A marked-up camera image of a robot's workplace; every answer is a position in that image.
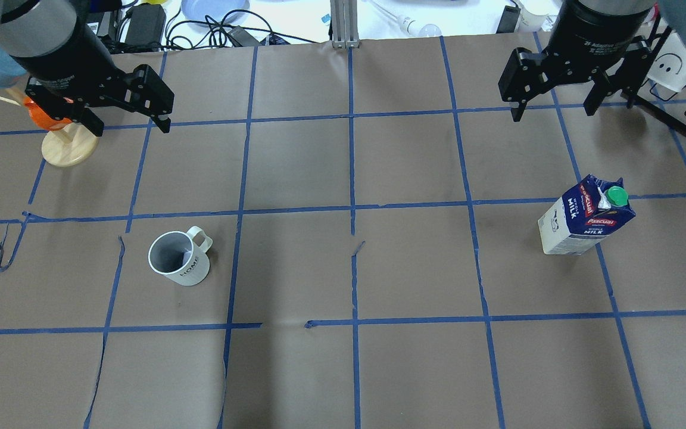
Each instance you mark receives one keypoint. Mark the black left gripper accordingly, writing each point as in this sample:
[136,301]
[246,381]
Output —
[64,67]

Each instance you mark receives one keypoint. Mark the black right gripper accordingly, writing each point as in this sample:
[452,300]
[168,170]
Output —
[588,34]

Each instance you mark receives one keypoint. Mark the blue white milk carton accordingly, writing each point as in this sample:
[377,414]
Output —
[584,215]

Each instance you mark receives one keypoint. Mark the white mug grey inside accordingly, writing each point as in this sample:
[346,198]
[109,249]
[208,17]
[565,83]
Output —
[181,256]

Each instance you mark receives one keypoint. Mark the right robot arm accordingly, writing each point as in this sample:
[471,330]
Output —
[610,19]

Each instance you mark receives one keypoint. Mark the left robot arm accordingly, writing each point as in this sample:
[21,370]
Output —
[49,32]

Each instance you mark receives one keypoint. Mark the orange cup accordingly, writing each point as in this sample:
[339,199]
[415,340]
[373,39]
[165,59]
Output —
[41,118]

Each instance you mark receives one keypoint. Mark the white paper cup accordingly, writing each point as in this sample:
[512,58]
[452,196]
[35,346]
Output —
[533,14]

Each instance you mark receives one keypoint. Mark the black power adapter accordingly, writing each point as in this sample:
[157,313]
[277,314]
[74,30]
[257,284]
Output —
[144,28]

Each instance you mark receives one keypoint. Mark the light blue plate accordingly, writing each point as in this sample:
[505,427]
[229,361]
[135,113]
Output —
[221,11]

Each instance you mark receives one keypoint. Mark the white light bulb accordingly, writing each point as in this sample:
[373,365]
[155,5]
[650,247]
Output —
[417,28]

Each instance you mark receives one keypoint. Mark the aluminium frame post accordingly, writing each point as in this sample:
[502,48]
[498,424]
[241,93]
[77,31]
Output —
[344,24]

